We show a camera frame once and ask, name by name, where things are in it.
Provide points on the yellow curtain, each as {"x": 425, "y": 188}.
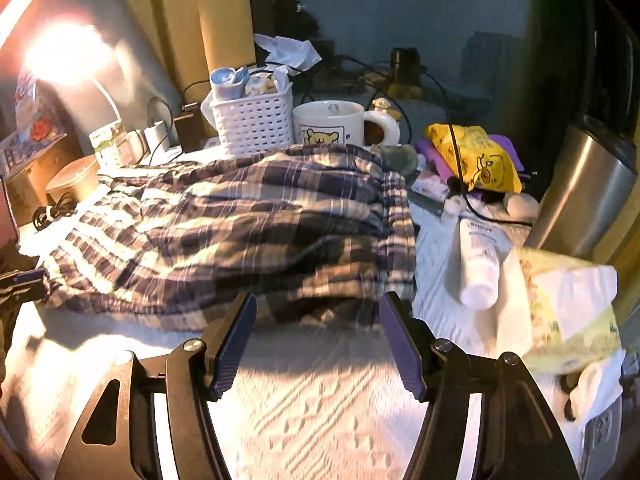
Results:
{"x": 200, "y": 10}

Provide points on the steel tumbler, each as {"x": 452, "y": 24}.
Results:
{"x": 580, "y": 195}

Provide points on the white crumpled cloth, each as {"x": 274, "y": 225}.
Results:
{"x": 595, "y": 385}

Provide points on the white lotion bottle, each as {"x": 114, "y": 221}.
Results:
{"x": 477, "y": 260}

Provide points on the purple packet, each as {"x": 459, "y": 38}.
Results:
{"x": 505, "y": 147}

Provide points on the white power strip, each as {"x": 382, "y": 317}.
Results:
{"x": 210, "y": 145}

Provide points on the yellow green tissue pack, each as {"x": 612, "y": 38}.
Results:
{"x": 565, "y": 310}

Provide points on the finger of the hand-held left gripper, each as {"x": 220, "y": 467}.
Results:
{"x": 25, "y": 280}

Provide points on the green white drink carton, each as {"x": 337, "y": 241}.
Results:
{"x": 107, "y": 147}

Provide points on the dark glass jar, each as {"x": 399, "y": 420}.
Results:
{"x": 406, "y": 67}

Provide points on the white orange snack bag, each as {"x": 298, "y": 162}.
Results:
{"x": 35, "y": 115}

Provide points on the white textured table cover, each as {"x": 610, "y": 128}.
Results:
{"x": 300, "y": 410}

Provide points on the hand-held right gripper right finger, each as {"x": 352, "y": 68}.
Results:
{"x": 402, "y": 350}

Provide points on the brown plastic basin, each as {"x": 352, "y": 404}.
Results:
{"x": 75, "y": 180}

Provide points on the small yellow duck figure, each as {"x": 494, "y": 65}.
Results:
{"x": 382, "y": 105}

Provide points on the yellow snack packet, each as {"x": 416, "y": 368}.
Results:
{"x": 480, "y": 160}

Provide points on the blue grey curtain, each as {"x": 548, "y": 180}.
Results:
{"x": 140, "y": 75}

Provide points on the white crumpled paper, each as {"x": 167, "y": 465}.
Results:
{"x": 287, "y": 50}

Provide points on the plaid flannel shirt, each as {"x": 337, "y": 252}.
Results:
{"x": 200, "y": 240}

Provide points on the cardboard box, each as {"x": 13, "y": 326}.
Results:
{"x": 30, "y": 175}

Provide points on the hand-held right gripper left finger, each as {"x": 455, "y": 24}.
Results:
{"x": 232, "y": 345}

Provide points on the white plastic basket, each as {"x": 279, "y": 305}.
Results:
{"x": 250, "y": 125}

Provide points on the white desk lamp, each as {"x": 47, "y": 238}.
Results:
{"x": 65, "y": 55}

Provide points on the dark power adapter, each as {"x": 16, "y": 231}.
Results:
{"x": 192, "y": 130}

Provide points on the black cloth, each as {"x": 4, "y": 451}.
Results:
{"x": 17, "y": 260}

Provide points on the small white ball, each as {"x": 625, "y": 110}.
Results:
{"x": 522, "y": 206}

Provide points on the white charger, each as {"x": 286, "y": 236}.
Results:
{"x": 156, "y": 135}

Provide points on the white bear mug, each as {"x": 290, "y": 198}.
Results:
{"x": 325, "y": 125}

